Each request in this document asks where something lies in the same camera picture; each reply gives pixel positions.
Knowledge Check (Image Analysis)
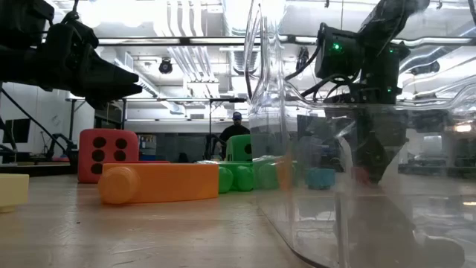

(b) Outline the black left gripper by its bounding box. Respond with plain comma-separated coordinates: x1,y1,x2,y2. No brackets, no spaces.
40,20,144,111

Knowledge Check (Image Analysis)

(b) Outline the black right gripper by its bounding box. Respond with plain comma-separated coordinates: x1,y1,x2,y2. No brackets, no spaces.
324,41,411,184

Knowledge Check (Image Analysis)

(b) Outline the small teal toy brick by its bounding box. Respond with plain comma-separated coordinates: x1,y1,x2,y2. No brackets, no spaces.
305,167,337,191

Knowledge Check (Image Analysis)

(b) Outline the red foam die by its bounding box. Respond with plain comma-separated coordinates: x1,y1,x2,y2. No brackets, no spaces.
77,128,140,185

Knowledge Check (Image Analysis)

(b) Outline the long orange toy brick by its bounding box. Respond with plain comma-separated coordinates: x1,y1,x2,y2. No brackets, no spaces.
97,162,220,205

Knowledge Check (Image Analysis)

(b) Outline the long green toy brick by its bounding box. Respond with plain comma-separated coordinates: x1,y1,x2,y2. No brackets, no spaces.
196,156,298,194

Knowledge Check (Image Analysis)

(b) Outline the green foam die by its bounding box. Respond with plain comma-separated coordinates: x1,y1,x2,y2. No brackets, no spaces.
225,134,253,163

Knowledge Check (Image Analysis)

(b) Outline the small yellow toy brick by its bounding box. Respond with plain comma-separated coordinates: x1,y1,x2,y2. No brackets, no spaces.
0,173,30,214

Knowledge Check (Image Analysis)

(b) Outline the black ceiling spotlight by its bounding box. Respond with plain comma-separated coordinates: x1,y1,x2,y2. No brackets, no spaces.
158,58,174,75
295,46,311,71

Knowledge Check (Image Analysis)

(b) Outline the long ceiling light bar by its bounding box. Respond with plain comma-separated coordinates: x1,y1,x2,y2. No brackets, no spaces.
94,36,476,48

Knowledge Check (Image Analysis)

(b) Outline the black background monitor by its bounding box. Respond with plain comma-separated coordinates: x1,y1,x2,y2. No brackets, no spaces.
2,118,32,144

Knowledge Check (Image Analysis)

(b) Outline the clear plastic bin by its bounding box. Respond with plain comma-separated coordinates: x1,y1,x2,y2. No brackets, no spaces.
243,0,476,268

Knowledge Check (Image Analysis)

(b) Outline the person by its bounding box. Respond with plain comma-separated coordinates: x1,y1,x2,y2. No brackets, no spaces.
218,111,251,159

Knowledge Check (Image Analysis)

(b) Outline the black background stand frame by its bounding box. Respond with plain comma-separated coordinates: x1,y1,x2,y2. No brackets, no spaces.
65,96,247,165

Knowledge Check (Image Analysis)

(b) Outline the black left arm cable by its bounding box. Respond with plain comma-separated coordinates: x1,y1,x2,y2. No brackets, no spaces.
0,87,68,153

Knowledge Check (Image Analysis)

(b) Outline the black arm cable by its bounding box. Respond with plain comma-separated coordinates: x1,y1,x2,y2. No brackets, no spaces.
0,87,68,153
284,44,360,102

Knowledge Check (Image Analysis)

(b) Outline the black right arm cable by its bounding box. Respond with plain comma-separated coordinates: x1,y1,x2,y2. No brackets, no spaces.
284,44,360,102

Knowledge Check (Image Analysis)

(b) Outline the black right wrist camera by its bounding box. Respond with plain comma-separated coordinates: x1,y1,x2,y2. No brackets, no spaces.
314,22,365,80

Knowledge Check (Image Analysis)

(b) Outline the black metal table frame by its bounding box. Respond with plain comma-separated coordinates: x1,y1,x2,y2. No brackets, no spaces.
0,162,80,178

